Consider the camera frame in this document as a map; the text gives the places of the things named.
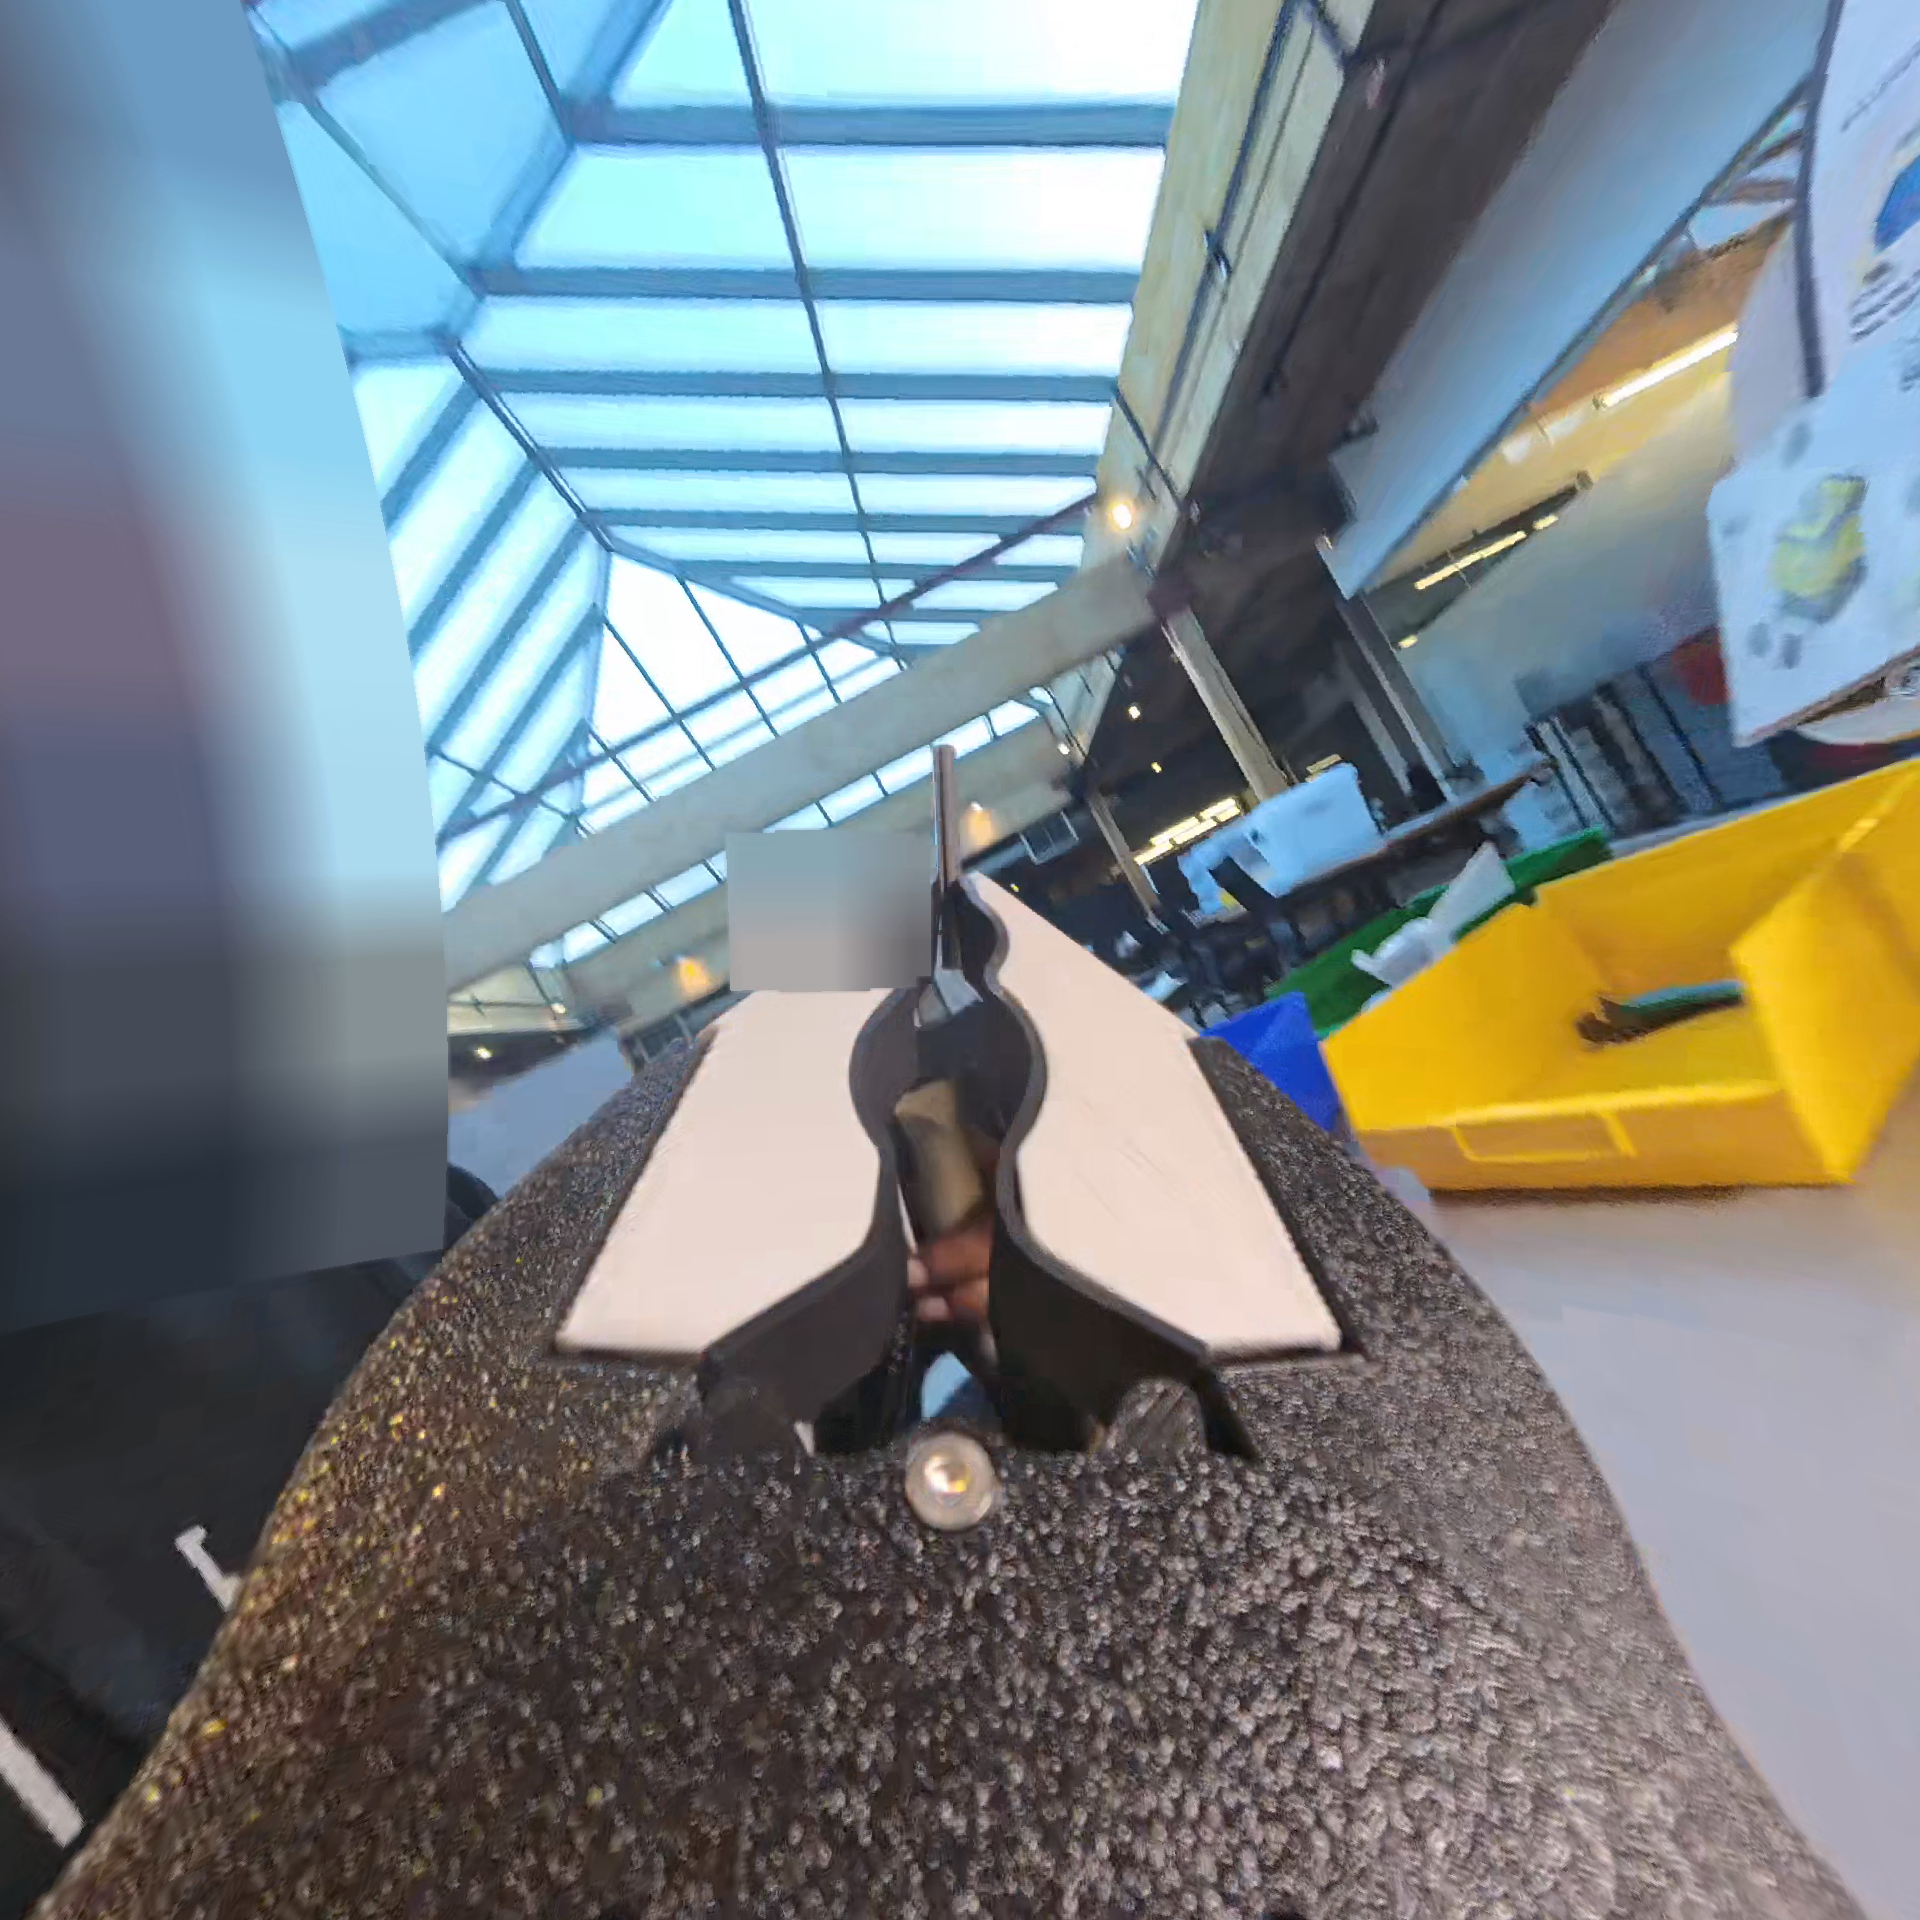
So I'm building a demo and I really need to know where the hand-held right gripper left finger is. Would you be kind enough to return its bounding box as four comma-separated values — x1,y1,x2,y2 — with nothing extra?
556,985,921,1405

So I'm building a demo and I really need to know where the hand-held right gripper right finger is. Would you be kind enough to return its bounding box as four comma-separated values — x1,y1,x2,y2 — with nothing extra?
952,876,1348,1417

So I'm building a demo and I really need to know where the grey desk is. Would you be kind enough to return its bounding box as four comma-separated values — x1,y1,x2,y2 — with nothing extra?
1397,1154,1920,1920

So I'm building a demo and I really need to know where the blue plastic bin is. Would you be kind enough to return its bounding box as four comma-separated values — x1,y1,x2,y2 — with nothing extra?
1202,988,1357,1136

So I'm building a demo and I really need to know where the white storage box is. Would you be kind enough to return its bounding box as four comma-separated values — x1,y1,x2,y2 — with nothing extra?
1177,768,1381,916

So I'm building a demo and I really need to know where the dark long table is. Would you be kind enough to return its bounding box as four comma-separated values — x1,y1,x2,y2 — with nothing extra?
1202,773,1559,937

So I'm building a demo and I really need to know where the green plastic bin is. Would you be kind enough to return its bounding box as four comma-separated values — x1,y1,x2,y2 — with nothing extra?
1276,835,1624,1039

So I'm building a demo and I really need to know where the yellow plastic bin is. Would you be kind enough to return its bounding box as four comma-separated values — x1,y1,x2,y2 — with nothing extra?
1322,768,1920,1195

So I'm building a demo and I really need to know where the teal and black brick tool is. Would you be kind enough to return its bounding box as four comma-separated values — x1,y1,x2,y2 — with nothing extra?
1578,983,1748,1048

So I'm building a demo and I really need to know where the open instruction booklet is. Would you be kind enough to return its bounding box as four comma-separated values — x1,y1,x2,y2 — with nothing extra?
1710,149,1920,745

